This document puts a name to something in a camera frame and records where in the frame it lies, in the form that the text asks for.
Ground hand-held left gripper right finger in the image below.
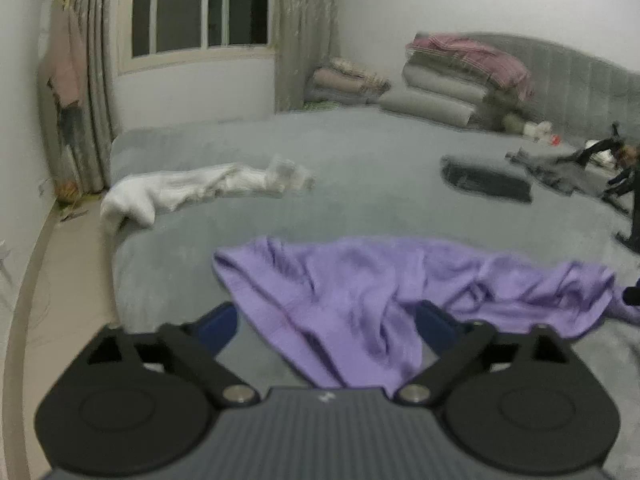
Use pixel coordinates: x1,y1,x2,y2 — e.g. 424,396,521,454
394,300,575,409

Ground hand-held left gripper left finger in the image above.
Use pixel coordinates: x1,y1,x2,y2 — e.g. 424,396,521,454
85,302,262,409

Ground purple pants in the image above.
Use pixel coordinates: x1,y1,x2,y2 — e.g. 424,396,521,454
212,235,640,390

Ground dark grey folded clothes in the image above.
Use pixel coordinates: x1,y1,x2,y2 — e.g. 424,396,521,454
441,156,533,204

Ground white garment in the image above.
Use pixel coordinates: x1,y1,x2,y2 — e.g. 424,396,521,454
100,157,316,231

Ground grey bed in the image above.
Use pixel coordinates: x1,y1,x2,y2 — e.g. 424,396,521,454
107,105,640,480

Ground plush toy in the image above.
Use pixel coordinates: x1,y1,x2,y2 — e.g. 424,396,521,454
500,110,553,141

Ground grey padded headboard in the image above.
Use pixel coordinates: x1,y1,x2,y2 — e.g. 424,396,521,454
465,32,640,156

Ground grey pillow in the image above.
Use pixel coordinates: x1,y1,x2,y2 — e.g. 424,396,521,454
377,87,481,128

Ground grey hanging garment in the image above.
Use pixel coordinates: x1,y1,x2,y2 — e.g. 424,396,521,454
55,102,91,161

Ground grey folded quilt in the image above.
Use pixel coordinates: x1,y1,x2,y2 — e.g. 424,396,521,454
402,60,501,106

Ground pile of folded blankets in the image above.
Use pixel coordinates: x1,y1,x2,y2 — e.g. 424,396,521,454
305,57,391,106

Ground grey curtain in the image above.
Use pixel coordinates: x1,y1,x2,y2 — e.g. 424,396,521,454
270,0,341,113
47,0,126,193

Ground pink striped quilt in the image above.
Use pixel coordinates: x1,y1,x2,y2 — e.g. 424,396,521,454
406,32,533,101

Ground pink hanging garment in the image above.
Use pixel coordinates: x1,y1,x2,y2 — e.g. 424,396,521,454
42,7,88,108

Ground window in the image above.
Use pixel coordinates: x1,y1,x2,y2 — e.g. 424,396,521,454
117,0,276,76

